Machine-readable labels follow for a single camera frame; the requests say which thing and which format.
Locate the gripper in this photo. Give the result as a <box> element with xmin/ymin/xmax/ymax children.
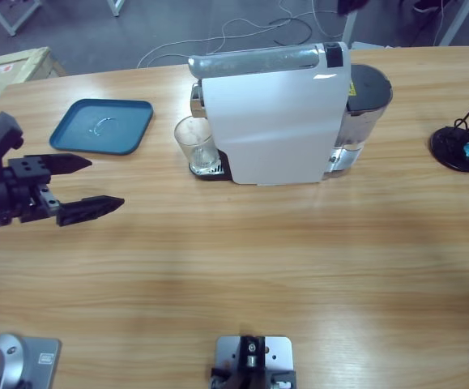
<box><xmin>0</xmin><ymin>152</ymin><xmax>126</xmax><ymax>228</ymax></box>

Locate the silver machine lever lid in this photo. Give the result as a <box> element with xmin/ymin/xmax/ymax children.
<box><xmin>188</xmin><ymin>43</ymin><xmax>321</xmax><ymax>79</ymax></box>

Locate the clear drinking glass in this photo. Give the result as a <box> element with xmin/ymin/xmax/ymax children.
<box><xmin>173</xmin><ymin>115</ymin><xmax>219</xmax><ymax>176</ymax></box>

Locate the white capsule coffee machine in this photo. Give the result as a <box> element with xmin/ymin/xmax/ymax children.
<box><xmin>188</xmin><ymin>40</ymin><xmax>352</xmax><ymax>188</ymax></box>

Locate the white metal table leg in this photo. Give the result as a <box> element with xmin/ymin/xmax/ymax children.
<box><xmin>341</xmin><ymin>10</ymin><xmax>360</xmax><ymax>49</ymax></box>
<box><xmin>106</xmin><ymin>0</ymin><xmax>132</xmax><ymax>18</ymax></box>
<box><xmin>438</xmin><ymin>0</ymin><xmax>469</xmax><ymax>46</ymax></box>

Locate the teal plastic tray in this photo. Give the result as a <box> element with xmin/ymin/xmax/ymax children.
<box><xmin>48</xmin><ymin>98</ymin><xmax>155</xmax><ymax>156</ymax></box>

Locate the clear water tank black lid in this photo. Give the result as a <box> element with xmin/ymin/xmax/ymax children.
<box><xmin>330</xmin><ymin>63</ymin><xmax>394</xmax><ymax>180</ymax></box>

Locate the wooden crate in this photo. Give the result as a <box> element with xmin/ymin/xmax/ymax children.
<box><xmin>0</xmin><ymin>46</ymin><xmax>68</xmax><ymax>118</ymax></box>

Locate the metal grille drip tray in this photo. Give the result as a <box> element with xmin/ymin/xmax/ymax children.
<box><xmin>188</xmin><ymin>149</ymin><xmax>232</xmax><ymax>182</ymax></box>

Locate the black capsule holder with rods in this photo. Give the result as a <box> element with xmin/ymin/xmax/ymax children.
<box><xmin>428</xmin><ymin>83</ymin><xmax>469</xmax><ymax>174</ymax></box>

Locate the black floor cable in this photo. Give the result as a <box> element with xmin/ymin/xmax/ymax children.
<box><xmin>268</xmin><ymin>14</ymin><xmax>314</xmax><ymax>45</ymax></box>

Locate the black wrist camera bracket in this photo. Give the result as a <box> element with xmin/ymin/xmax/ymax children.
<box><xmin>0</xmin><ymin>111</ymin><xmax>25</xmax><ymax>175</ymax></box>

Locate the white floor cable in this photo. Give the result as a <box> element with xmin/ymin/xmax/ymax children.
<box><xmin>136</xmin><ymin>0</ymin><xmax>351</xmax><ymax>70</ymax></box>

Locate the white metal table frame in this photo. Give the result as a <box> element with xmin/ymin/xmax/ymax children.
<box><xmin>0</xmin><ymin>0</ymin><xmax>43</xmax><ymax>36</ymax></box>

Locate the arm grey base plate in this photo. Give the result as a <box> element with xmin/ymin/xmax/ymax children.
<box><xmin>0</xmin><ymin>331</ymin><xmax>62</xmax><ymax>389</ymax></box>

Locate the grey camera mount plate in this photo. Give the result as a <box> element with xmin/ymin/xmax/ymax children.
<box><xmin>210</xmin><ymin>334</ymin><xmax>298</xmax><ymax>389</ymax></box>

